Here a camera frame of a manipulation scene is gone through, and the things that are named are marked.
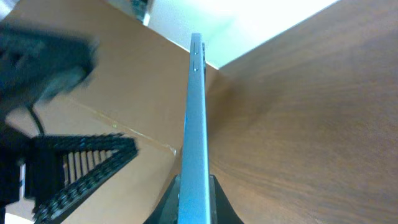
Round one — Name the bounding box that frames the blue Galaxy S25 smartphone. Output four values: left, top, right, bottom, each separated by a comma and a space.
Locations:
178, 33, 211, 224

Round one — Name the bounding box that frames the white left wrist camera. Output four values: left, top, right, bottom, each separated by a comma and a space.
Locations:
1, 21, 98, 116

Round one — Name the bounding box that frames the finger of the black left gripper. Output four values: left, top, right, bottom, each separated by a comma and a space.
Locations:
24, 134, 138, 223

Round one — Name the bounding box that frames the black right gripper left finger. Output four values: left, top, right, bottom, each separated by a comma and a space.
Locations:
144, 175, 180, 224

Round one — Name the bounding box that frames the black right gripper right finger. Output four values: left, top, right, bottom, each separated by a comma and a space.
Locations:
210, 175, 243, 224

